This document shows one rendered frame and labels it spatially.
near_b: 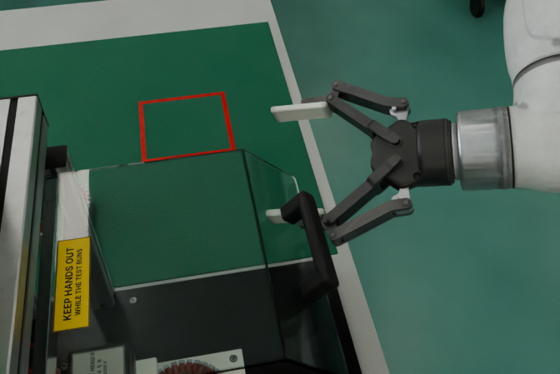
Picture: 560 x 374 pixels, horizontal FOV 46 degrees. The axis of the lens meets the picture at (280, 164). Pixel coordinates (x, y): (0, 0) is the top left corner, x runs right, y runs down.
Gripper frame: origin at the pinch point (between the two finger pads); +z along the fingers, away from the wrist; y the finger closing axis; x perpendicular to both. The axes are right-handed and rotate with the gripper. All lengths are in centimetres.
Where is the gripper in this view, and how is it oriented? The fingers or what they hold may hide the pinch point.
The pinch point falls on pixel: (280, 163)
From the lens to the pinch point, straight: 78.5
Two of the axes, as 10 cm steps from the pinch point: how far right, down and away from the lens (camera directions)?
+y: 0.5, -9.2, 4.0
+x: -2.9, -4.0, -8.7
